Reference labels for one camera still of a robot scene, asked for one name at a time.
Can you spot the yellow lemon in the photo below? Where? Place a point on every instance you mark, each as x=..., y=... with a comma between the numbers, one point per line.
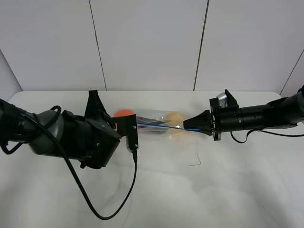
x=175, y=119

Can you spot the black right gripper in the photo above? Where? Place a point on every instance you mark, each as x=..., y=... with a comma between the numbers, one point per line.
x=224, y=119

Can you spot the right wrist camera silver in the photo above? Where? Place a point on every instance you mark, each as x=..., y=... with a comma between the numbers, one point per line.
x=227, y=100

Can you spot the dark purple eggplant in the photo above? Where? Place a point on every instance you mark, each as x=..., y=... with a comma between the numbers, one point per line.
x=147, y=125

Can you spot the clear zip bag blue seal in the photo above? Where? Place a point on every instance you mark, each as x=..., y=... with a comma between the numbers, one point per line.
x=159, y=115

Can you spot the left robot arm black grey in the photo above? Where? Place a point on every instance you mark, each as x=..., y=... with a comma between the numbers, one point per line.
x=43, y=132

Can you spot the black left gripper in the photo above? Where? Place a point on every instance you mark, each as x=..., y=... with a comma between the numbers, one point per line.
x=91, y=140

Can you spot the orange round fruit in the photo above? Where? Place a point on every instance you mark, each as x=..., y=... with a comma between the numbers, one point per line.
x=123, y=112

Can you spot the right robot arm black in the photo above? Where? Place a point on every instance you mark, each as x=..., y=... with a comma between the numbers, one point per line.
x=282, y=113

